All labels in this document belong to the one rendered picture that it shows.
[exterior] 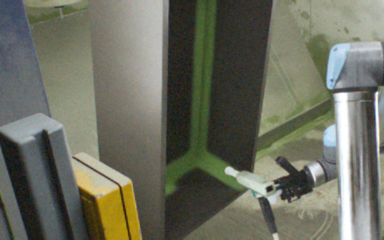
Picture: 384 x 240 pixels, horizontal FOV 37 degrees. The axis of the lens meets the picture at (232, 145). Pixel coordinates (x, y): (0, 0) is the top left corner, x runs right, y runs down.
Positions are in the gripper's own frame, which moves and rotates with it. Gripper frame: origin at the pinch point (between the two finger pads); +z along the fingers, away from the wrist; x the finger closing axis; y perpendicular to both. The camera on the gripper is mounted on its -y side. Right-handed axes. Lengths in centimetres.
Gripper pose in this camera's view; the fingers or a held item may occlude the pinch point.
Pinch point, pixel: (257, 192)
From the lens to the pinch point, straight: 204.3
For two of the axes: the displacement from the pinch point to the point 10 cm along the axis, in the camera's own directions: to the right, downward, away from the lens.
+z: -9.0, 3.5, -2.6
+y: 3.1, 9.3, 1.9
